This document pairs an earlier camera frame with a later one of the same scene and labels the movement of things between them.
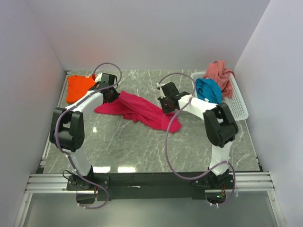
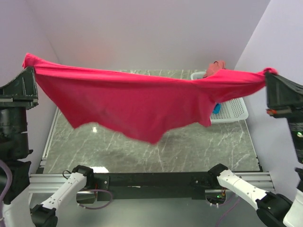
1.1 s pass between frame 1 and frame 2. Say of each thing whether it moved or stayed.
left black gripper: moved
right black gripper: moved
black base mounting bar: stayed
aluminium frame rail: stayed
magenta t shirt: moved
